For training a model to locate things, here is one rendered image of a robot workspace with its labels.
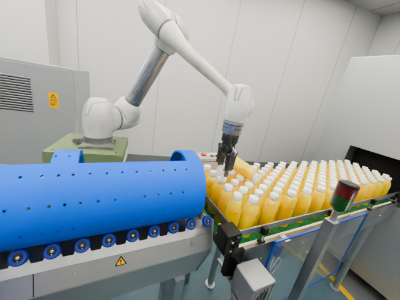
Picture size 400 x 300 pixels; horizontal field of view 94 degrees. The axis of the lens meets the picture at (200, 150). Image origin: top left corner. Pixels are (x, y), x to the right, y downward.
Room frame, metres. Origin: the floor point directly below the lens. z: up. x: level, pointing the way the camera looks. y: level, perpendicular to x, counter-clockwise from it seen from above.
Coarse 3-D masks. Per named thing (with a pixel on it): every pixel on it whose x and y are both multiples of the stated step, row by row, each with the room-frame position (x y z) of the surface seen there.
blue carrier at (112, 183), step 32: (64, 160) 0.47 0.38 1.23; (192, 160) 0.66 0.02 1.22; (0, 192) 0.36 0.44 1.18; (32, 192) 0.38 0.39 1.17; (64, 192) 0.41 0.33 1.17; (96, 192) 0.44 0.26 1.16; (128, 192) 0.48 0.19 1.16; (160, 192) 0.52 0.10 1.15; (192, 192) 0.58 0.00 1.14; (0, 224) 0.33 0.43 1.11; (32, 224) 0.36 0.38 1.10; (64, 224) 0.39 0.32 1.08; (96, 224) 0.43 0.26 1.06; (128, 224) 0.48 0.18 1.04
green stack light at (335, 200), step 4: (332, 196) 0.62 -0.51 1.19; (336, 196) 0.61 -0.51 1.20; (332, 200) 0.62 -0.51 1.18; (336, 200) 0.60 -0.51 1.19; (340, 200) 0.59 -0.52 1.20; (344, 200) 0.59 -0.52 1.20; (348, 200) 0.59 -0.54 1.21; (352, 200) 0.59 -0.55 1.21; (332, 204) 0.61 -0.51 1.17; (336, 204) 0.60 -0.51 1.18; (340, 204) 0.59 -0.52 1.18; (344, 204) 0.59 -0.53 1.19; (348, 204) 0.59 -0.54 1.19; (336, 208) 0.59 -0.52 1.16; (340, 208) 0.59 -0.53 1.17; (344, 208) 0.59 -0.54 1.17; (348, 208) 0.59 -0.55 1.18
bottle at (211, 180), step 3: (207, 177) 0.88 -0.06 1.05; (210, 177) 0.87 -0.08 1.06; (213, 177) 0.87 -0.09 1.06; (207, 180) 0.87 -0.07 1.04; (210, 180) 0.86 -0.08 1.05; (213, 180) 0.86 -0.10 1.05; (207, 183) 0.86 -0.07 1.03; (210, 183) 0.86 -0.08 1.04; (213, 183) 0.86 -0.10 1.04; (207, 186) 0.86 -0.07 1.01; (210, 186) 0.85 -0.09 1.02; (207, 189) 0.86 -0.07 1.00; (210, 189) 0.85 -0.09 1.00; (207, 192) 0.86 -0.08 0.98; (210, 192) 0.85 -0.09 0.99; (207, 204) 0.85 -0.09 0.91
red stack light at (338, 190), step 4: (336, 188) 0.62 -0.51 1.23; (340, 188) 0.61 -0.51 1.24; (344, 188) 0.60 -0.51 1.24; (348, 188) 0.59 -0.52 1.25; (336, 192) 0.61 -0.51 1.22; (340, 192) 0.60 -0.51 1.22; (344, 192) 0.60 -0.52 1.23; (348, 192) 0.59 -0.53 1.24; (352, 192) 0.59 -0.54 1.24; (356, 192) 0.59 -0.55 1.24; (340, 196) 0.60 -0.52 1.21; (344, 196) 0.59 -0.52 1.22; (348, 196) 0.59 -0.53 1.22; (352, 196) 0.59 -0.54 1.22; (356, 196) 0.59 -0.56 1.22
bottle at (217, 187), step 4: (216, 180) 0.83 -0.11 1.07; (216, 184) 0.81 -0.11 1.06; (220, 184) 0.81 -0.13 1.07; (212, 188) 0.81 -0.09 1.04; (216, 188) 0.80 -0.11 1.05; (220, 188) 0.80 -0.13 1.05; (212, 192) 0.80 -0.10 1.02; (216, 192) 0.79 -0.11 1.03; (212, 196) 0.80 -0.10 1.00; (216, 196) 0.79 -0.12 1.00; (212, 200) 0.80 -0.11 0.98; (216, 200) 0.79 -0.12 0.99; (216, 204) 0.79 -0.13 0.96; (208, 208) 0.81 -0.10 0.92; (212, 212) 0.79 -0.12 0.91
